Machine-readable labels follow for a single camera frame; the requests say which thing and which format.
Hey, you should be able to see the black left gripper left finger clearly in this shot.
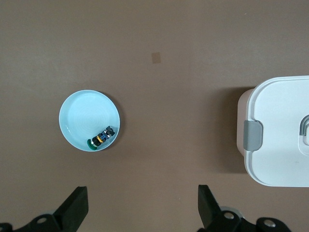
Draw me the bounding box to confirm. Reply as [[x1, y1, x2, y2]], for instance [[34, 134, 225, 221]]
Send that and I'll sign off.
[[0, 185, 89, 232]]

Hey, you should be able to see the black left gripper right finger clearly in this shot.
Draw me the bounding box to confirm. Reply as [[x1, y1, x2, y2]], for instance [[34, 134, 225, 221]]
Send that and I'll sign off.
[[197, 184, 292, 232]]

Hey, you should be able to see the light blue round plate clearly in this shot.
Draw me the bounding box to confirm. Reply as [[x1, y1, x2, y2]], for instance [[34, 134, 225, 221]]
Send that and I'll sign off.
[[58, 89, 121, 152]]

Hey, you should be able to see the white lidded container box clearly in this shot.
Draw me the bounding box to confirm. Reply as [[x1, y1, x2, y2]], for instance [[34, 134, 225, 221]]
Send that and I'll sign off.
[[236, 75, 309, 188]]

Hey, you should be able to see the green push-button switch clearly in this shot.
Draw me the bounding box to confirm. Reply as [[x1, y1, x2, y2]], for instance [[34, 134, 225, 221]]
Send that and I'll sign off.
[[86, 125, 115, 151]]

